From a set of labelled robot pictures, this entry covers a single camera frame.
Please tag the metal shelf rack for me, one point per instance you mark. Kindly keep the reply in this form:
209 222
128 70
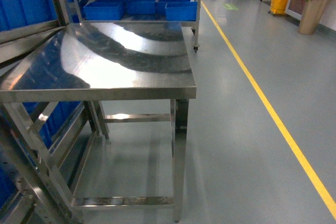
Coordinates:
30 92

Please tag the stainless steel table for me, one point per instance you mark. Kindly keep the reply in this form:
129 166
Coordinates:
144 74

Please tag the green floor sign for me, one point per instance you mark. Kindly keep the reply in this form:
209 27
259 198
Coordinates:
229 6

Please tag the yellow mop bucket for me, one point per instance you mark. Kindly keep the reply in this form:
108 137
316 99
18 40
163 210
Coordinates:
278 7

